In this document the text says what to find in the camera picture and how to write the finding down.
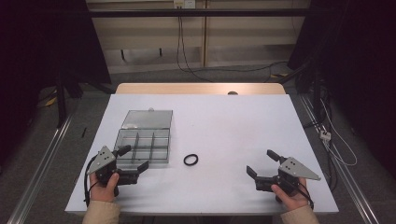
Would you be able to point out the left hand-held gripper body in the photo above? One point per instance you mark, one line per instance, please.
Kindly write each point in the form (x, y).
(102, 158)

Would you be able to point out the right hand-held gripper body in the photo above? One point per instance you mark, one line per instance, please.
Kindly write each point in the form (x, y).
(295, 169)

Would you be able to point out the clear plastic compartment box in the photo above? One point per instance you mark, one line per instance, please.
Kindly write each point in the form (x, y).
(149, 119)

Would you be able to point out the person's right hand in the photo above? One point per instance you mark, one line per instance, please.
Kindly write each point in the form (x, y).
(294, 202)

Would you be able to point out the person's left hand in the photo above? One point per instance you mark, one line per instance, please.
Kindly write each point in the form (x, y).
(102, 192)

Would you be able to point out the white table cover sheet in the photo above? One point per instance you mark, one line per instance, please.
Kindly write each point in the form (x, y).
(224, 137)

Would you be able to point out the white power strip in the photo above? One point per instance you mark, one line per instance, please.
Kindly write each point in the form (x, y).
(325, 135)

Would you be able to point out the wooden table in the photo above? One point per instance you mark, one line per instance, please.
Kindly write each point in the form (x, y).
(199, 88)

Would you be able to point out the black curtain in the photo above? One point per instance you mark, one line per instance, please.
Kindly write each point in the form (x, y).
(37, 46)
(358, 62)

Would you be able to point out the black horizontal bar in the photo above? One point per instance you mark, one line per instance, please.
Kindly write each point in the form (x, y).
(199, 12)

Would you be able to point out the aluminium floor rail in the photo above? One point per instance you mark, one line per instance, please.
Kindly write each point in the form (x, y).
(345, 174)
(40, 168)

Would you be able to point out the white wall socket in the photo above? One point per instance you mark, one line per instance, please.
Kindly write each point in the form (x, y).
(184, 3)

